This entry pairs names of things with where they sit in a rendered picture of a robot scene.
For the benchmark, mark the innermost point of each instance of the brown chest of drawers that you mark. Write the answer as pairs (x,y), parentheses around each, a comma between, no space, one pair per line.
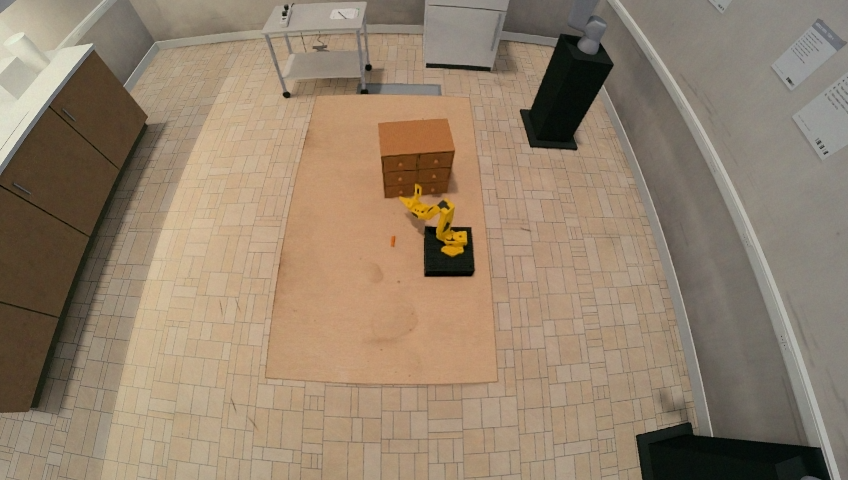
(415,137)

